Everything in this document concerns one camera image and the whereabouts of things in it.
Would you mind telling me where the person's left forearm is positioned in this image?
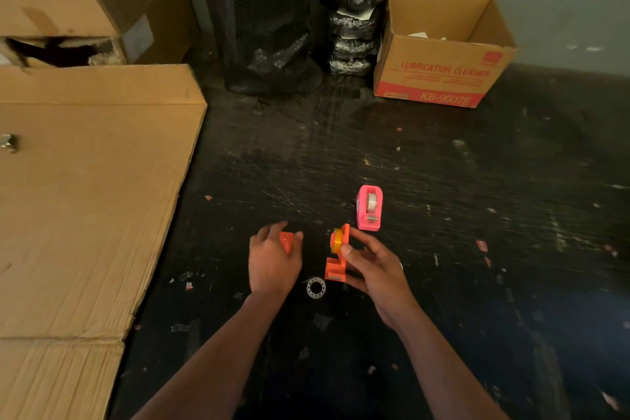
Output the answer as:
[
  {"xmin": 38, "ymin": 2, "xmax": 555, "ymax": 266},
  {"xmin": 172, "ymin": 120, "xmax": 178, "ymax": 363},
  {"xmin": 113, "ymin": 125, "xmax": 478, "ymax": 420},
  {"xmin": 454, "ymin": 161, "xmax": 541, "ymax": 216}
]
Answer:
[{"xmin": 131, "ymin": 291, "xmax": 292, "ymax": 420}]

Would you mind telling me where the person's left hand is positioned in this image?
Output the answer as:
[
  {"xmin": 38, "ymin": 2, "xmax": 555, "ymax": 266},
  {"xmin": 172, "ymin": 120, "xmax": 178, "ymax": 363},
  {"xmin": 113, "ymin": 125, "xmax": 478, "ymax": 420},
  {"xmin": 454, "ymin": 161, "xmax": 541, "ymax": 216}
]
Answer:
[{"xmin": 248, "ymin": 221, "xmax": 304, "ymax": 298}]

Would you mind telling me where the flat cardboard sheet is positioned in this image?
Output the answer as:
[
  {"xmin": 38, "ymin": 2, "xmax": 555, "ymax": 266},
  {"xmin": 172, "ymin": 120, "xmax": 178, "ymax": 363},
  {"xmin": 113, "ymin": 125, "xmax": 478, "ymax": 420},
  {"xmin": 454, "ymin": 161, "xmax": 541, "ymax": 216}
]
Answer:
[{"xmin": 0, "ymin": 64, "xmax": 208, "ymax": 420}]

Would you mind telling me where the orange tape dispenser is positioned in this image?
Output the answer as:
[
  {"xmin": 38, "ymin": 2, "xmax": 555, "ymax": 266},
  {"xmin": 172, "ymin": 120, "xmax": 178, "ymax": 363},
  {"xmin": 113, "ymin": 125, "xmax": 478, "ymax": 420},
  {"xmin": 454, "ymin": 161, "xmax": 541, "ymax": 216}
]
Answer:
[{"xmin": 324, "ymin": 223, "xmax": 351, "ymax": 284}]

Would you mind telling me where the open cardboard box red print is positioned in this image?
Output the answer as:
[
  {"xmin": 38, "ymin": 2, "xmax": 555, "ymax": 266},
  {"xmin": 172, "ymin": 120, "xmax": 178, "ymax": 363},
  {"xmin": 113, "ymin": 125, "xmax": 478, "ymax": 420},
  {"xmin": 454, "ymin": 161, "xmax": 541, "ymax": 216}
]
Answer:
[{"xmin": 372, "ymin": 0, "xmax": 518, "ymax": 109}]

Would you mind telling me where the person's right forearm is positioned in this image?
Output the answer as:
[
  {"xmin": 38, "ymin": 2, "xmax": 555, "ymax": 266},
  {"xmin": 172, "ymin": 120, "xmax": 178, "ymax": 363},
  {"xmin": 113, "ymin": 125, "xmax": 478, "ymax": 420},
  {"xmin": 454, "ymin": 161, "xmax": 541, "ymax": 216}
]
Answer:
[{"xmin": 393, "ymin": 305, "xmax": 510, "ymax": 420}]

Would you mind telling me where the pink tape dispenser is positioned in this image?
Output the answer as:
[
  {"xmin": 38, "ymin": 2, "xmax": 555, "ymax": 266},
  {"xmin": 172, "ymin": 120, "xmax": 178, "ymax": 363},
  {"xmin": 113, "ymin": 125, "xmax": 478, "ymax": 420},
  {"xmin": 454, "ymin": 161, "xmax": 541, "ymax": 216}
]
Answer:
[{"xmin": 355, "ymin": 184, "xmax": 384, "ymax": 232}]

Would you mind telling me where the person's right hand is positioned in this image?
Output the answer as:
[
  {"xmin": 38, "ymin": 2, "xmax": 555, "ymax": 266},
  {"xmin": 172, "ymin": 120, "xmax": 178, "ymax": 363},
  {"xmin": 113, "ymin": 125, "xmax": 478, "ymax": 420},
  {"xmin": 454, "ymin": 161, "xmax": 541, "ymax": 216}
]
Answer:
[{"xmin": 340, "ymin": 227, "xmax": 420, "ymax": 332}]

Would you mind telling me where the torn cardboard box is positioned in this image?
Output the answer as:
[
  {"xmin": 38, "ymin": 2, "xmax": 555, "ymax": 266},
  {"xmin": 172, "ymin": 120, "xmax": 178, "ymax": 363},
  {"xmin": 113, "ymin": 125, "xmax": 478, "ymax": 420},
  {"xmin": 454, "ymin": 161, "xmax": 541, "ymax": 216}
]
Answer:
[{"xmin": 0, "ymin": 0, "xmax": 199, "ymax": 68}]

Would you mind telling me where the black bubble wrap roll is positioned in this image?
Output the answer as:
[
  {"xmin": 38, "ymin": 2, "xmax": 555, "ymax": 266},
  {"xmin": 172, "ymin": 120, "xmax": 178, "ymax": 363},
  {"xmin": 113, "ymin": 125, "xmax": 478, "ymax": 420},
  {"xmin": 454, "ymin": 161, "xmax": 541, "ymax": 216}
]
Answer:
[{"xmin": 193, "ymin": 0, "xmax": 324, "ymax": 96}]

